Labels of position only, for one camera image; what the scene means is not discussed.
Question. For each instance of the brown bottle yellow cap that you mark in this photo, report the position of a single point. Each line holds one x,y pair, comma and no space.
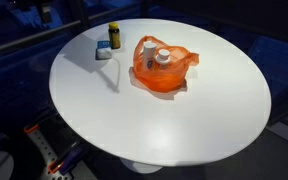
114,36

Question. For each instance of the orange plastic bag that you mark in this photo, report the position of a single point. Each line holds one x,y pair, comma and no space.
160,80

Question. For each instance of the tall white bottle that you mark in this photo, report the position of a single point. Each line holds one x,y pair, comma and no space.
149,53

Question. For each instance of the short white bottle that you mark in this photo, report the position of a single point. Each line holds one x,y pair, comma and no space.
163,56

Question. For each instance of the blue and white small box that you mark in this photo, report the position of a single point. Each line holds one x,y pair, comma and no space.
103,50

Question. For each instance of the orange and purple clamp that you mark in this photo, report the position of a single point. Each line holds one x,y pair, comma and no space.
69,161

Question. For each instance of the perforated metal plate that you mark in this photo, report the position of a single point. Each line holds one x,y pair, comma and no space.
45,146

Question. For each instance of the dark metal railing bar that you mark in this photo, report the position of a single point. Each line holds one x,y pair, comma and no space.
34,37

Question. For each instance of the blue chair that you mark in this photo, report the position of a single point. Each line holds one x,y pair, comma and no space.
277,63

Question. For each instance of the white table pedestal base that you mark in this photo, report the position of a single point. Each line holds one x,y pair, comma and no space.
140,166

